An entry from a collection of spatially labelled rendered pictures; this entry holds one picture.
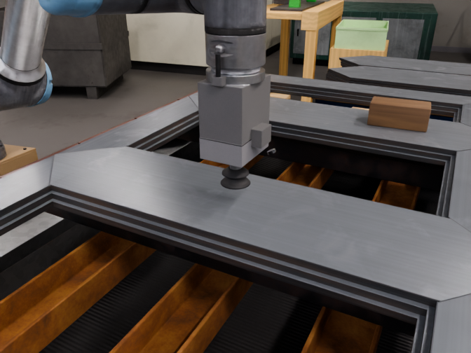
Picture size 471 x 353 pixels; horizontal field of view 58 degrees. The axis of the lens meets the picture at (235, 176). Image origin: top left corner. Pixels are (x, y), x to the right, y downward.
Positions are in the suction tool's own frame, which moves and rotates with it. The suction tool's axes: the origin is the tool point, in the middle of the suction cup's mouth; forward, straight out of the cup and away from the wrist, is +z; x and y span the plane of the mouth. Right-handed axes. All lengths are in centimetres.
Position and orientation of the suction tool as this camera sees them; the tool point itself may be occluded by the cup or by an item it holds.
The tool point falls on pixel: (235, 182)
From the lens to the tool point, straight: 60.9
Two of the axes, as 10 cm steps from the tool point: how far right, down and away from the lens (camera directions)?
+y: 4.7, -3.9, 7.9
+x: -8.8, -2.1, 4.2
